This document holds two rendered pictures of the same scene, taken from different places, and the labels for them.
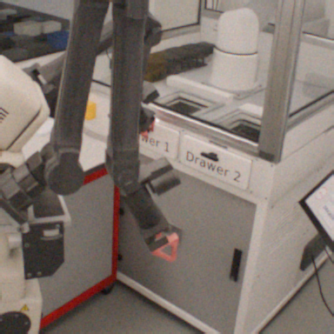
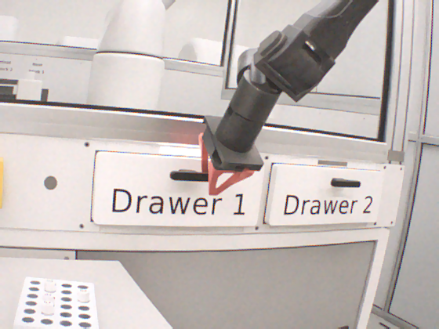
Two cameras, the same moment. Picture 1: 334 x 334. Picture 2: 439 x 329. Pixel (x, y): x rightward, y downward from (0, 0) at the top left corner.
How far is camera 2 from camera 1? 1.91 m
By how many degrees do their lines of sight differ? 66
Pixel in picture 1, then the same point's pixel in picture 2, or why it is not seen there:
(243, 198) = (358, 242)
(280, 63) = (408, 18)
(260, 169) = (388, 180)
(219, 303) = not seen: outside the picture
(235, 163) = (366, 182)
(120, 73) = not seen: outside the picture
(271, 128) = (402, 111)
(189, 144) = (291, 180)
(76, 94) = not seen: outside the picture
